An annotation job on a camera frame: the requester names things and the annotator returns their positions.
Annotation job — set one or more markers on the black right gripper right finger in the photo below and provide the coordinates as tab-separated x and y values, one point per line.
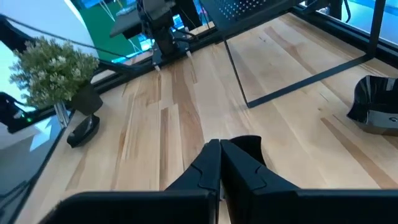
248	193

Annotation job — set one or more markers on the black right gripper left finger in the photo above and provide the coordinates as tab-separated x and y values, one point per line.
192	186

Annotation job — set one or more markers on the black round flower mini plate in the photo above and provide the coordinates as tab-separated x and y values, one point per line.
248	149

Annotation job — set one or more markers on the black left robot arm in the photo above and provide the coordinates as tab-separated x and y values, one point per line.
164	34

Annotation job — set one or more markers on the black leaf-shaped mini plate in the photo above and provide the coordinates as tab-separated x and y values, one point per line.
82	130

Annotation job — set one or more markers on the black flared square mini plate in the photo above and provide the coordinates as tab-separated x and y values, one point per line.
376	105

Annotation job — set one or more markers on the grey desk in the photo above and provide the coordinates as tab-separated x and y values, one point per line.
124	25

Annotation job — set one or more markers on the black perforated metal rack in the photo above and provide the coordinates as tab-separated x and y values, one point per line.
248	12

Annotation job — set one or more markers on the potted green artificial plant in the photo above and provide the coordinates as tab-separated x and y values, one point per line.
53	71

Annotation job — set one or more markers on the black device green light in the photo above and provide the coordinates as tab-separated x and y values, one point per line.
12	118

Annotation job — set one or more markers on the silver aluminium extrusion post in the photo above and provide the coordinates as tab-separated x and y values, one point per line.
62	115

